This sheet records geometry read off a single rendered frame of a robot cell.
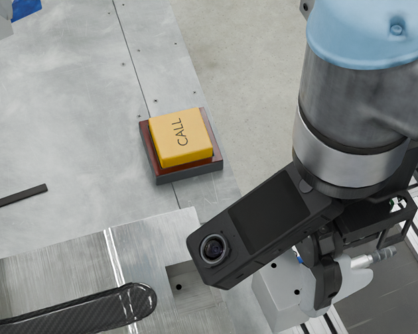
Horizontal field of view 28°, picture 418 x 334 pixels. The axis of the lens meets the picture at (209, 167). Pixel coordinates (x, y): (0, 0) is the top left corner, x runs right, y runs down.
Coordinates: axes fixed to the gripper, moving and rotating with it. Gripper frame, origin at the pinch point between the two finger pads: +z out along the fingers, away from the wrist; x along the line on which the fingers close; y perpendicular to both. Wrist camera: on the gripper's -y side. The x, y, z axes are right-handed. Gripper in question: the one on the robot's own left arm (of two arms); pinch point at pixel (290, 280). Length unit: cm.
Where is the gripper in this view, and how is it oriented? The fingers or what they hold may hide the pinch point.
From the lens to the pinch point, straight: 73.0
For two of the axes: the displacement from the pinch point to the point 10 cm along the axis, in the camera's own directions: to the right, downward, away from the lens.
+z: -0.1, 5.4, 8.4
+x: -3.7, -7.9, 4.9
